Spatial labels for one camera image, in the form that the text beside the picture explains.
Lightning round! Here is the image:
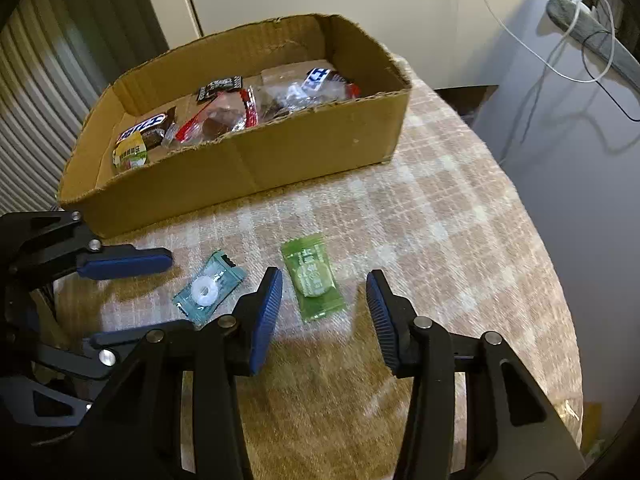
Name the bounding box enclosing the teal mint ring candy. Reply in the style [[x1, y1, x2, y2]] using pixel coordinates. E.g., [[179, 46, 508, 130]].
[[172, 250, 246, 327]]

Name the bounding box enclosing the yellow blue jelly cup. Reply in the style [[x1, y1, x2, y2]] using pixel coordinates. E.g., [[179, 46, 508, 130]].
[[112, 132, 148, 174]]

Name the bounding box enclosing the snickers bar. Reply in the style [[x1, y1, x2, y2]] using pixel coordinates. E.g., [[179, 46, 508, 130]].
[[116, 106, 176, 148], [296, 67, 348, 100]]

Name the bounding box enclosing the light green candy wrapper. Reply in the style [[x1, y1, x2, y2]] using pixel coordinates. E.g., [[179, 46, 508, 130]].
[[281, 233, 346, 323]]

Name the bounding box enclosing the black small candy wrapper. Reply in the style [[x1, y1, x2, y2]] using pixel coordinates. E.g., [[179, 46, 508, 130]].
[[195, 76, 243, 104]]

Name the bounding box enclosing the dark dried fruit clear bag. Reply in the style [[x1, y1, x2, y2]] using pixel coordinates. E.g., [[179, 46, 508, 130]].
[[256, 80, 360, 122]]

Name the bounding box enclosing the brown cardboard box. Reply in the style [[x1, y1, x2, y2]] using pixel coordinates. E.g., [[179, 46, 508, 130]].
[[58, 14, 411, 236]]

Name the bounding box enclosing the plaid pink tablecloth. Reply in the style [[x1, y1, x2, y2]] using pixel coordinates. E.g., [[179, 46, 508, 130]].
[[54, 79, 584, 479]]

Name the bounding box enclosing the grey windowsill cloth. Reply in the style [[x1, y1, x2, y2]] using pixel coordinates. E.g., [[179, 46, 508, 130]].
[[546, 0, 640, 91]]

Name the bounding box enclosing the white wardrobe cabinet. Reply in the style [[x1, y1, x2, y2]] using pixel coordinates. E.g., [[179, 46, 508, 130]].
[[136, 0, 551, 91]]

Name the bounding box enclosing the white charging cable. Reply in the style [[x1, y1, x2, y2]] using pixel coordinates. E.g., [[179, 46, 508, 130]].
[[470, 0, 616, 85]]

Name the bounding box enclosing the black power cable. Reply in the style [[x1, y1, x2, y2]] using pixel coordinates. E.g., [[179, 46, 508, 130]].
[[581, 29, 640, 124]]

